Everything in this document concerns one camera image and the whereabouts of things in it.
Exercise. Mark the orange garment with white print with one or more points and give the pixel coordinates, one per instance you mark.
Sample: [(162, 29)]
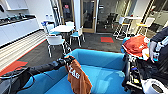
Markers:
[(78, 78)]

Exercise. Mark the white square table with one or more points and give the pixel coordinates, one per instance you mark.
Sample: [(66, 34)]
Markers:
[(61, 28)]

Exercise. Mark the blue sofa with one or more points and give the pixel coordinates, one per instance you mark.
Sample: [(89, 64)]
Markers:
[(106, 76)]

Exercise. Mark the wooden framed glass door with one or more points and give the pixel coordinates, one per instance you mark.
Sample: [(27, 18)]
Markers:
[(89, 15), (68, 11)]

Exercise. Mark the white kitchen base cabinets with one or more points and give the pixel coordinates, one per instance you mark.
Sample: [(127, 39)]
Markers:
[(16, 30)]

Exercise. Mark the white high stool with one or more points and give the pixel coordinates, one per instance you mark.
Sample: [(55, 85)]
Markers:
[(119, 26)]

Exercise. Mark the red garment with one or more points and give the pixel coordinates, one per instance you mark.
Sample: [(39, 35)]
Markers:
[(136, 45)]

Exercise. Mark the white high table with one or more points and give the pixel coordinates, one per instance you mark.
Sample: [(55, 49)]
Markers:
[(131, 18)]

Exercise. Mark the white kitchen upper cabinets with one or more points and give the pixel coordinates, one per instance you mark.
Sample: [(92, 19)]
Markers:
[(15, 4)]

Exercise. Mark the high stool with yellow seat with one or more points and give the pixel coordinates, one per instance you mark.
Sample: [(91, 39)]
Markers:
[(143, 26)]

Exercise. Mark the white tape roll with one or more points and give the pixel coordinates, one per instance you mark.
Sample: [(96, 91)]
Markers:
[(154, 87)]

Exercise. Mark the person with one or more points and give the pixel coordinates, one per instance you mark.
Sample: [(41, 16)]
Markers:
[(162, 41)]

